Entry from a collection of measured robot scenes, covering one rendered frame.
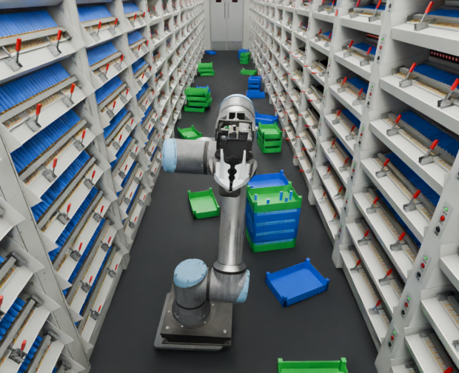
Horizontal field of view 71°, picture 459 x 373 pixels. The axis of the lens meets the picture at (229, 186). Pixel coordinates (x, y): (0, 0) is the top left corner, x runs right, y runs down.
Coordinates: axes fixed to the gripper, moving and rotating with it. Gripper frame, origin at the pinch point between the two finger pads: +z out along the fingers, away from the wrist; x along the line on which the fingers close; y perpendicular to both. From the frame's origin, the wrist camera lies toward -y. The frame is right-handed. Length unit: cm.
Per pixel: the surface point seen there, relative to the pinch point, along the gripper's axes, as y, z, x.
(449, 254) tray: -40, -33, 69
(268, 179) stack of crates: -93, -170, 26
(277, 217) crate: -91, -118, 28
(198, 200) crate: -120, -175, -29
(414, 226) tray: -41, -49, 66
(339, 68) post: -11, -174, 63
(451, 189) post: -20, -40, 66
